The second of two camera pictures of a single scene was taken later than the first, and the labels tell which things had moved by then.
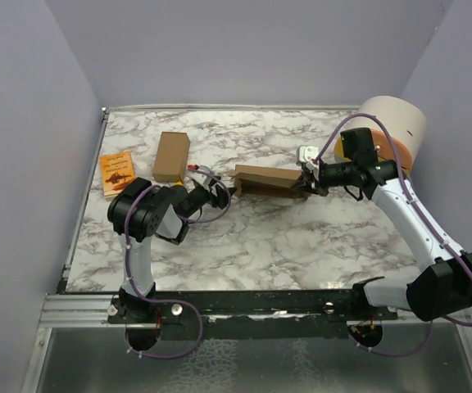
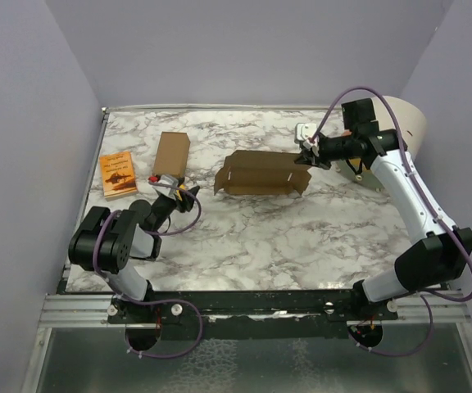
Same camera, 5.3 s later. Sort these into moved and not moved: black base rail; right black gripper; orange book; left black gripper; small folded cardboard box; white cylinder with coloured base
Moved: right black gripper; left black gripper
Not moved: white cylinder with coloured base; orange book; small folded cardboard box; black base rail
